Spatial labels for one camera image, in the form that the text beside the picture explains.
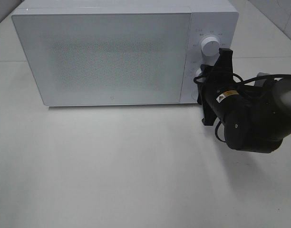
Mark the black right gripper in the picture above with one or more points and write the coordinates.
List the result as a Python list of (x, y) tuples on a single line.
[(216, 80)]

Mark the white timer knob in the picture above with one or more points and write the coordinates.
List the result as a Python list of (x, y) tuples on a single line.
[(198, 75)]

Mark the round white door button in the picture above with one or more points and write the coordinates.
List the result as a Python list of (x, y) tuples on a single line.
[(195, 94)]

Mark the white microwave door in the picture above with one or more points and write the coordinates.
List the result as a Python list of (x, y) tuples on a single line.
[(113, 59)]

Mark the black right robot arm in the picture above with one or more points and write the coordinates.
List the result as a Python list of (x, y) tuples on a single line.
[(255, 113)]

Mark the upper white power knob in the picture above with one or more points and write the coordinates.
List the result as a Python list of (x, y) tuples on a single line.
[(210, 45)]

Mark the white microwave oven body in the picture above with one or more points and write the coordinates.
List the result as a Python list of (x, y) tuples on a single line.
[(208, 17)]

